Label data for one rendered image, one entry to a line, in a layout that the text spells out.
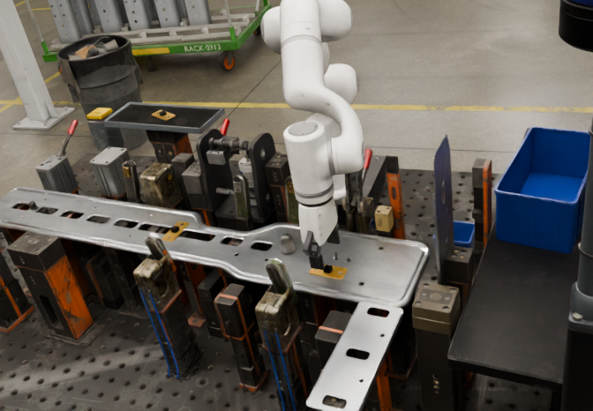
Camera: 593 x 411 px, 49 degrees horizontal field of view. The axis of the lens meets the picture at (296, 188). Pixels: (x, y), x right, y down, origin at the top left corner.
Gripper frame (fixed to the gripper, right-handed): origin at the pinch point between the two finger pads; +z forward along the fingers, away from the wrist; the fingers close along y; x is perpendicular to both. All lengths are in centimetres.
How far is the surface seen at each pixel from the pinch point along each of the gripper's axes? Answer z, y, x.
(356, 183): -6.4, -18.7, 1.0
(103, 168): -3, -16, -78
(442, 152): -26.3, -4.1, 26.7
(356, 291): 5.4, 5.0, 8.6
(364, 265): 5.5, -3.6, 7.3
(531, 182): 3, -41, 38
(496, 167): 108, -213, -4
